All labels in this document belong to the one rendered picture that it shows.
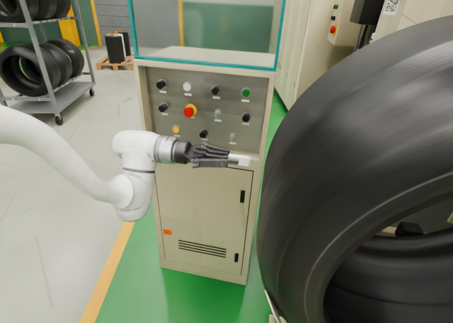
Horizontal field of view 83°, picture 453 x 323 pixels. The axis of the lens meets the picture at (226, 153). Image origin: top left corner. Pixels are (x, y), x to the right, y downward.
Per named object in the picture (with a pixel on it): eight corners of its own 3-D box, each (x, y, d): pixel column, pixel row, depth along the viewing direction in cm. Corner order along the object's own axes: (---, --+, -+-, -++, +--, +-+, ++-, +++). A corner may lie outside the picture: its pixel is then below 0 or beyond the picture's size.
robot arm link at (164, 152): (164, 130, 85) (182, 132, 84) (166, 154, 90) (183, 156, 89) (152, 143, 77) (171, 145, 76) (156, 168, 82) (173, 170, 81)
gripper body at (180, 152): (171, 147, 77) (201, 151, 76) (180, 135, 84) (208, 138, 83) (172, 168, 81) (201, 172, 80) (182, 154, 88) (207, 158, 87)
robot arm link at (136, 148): (168, 135, 89) (162, 172, 89) (127, 129, 91) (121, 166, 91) (155, 130, 78) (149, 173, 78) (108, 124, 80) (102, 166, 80)
